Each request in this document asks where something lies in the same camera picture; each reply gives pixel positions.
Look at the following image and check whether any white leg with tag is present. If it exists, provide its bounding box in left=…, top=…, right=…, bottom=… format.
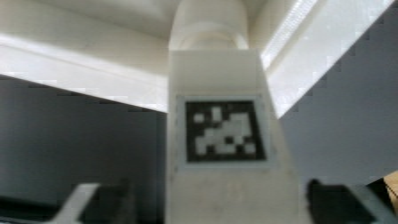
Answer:
left=165, top=0, right=313, bottom=224

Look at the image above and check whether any white square tabletop part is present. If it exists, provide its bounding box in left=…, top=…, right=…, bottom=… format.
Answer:
left=0, top=0, right=398, bottom=113

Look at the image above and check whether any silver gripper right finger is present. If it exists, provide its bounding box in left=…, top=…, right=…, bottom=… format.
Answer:
left=306, top=179, right=396, bottom=224

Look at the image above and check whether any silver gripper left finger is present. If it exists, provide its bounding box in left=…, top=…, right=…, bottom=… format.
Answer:
left=50, top=182, right=137, bottom=224

